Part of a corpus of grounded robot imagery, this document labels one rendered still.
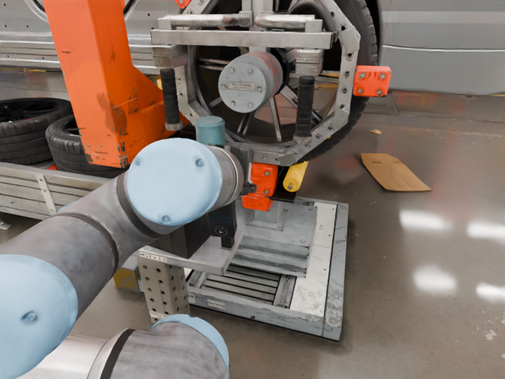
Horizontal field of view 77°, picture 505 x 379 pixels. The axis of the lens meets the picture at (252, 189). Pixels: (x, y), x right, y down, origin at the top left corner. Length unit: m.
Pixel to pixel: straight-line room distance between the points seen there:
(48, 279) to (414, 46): 1.33
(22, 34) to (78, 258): 1.88
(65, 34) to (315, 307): 1.22
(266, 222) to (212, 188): 1.03
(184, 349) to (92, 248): 0.25
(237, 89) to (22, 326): 0.70
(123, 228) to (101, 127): 0.87
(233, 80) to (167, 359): 0.63
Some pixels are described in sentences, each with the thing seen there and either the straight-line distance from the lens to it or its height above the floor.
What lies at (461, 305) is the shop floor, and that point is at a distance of 1.58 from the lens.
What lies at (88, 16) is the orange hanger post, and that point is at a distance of 1.14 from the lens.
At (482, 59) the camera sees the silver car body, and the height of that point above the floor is 0.87.
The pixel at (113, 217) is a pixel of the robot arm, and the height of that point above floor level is 0.83.
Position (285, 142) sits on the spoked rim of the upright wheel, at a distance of 1.11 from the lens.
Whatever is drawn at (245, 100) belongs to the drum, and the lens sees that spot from 0.85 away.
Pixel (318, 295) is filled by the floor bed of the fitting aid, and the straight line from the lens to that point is 1.30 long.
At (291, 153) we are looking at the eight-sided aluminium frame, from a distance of 1.02.
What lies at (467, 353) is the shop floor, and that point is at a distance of 1.43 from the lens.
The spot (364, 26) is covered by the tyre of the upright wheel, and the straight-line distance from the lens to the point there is 1.01.
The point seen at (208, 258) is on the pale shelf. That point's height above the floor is 0.45.
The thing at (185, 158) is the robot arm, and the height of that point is 0.89.
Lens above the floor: 1.02
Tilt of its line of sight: 30 degrees down
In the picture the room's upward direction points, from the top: straight up
